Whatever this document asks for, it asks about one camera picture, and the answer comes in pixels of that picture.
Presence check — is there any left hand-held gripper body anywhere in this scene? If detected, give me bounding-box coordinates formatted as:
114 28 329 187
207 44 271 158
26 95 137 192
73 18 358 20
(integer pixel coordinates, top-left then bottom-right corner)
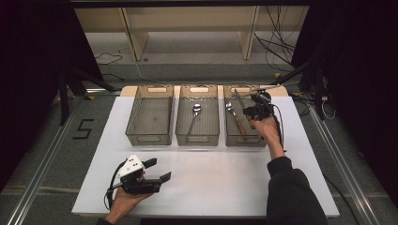
115 153 162 196

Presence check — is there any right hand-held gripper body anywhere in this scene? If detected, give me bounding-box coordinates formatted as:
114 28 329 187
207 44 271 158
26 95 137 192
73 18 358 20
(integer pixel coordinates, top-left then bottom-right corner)
242 90 277 122

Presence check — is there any wooden-handled steel knife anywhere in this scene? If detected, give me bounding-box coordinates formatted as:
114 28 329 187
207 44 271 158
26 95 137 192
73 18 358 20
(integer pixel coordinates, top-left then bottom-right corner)
234 88 252 111

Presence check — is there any wooden-handled steel fork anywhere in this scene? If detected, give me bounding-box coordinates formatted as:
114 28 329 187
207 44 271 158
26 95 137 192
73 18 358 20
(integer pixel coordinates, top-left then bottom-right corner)
225 101 248 136

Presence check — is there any clear smoky plastic bin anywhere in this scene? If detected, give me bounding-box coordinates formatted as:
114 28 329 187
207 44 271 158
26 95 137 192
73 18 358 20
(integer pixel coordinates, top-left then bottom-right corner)
222 83 268 148
125 83 175 147
175 83 221 147

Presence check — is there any steel spoon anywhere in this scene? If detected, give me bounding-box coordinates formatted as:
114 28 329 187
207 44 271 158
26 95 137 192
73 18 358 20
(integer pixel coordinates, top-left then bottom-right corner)
186 103 203 139

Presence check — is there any person's right hand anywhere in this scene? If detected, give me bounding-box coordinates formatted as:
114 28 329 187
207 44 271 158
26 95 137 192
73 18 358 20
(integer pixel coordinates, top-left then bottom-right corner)
247 115 285 158

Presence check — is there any person's left hand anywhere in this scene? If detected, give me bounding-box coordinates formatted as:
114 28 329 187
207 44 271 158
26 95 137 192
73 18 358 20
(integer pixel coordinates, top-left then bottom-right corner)
104 187 154 225

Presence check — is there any white table cover sheet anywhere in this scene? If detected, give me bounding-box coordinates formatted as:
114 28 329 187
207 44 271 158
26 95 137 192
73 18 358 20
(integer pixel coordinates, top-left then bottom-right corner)
71 95 341 218

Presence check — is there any black metal stand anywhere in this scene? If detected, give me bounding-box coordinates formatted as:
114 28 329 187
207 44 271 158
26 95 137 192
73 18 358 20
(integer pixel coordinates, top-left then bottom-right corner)
56 66 117 127
269 58 327 121

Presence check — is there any black curtain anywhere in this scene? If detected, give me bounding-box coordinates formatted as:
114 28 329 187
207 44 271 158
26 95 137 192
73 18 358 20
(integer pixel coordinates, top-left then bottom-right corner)
290 0 398 201
0 0 105 192

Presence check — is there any light wooden shelf unit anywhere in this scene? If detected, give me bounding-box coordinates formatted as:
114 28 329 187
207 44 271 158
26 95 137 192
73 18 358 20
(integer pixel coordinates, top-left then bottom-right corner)
74 5 310 62

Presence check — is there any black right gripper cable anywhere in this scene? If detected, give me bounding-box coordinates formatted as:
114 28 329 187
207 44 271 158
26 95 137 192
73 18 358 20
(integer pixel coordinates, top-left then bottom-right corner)
271 103 287 154

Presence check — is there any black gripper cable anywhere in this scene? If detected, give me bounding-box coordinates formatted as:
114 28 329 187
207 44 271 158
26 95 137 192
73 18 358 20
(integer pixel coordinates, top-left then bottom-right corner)
271 103 287 154
103 160 127 211

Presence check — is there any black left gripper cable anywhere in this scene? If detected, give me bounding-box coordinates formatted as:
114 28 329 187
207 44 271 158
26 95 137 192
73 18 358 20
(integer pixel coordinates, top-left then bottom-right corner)
103 160 127 211

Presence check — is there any bundle of black cables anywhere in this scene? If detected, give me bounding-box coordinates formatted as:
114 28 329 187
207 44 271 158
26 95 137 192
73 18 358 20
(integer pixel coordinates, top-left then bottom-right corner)
253 5 298 73

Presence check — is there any metal floor rail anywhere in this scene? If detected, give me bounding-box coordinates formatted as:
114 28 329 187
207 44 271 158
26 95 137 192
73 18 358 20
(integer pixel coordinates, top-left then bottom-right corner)
6 88 122 225
307 105 382 225

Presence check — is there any thin black floor cable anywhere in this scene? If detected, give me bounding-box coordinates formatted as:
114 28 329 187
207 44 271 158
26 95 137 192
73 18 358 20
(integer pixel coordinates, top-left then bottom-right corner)
94 52 124 66

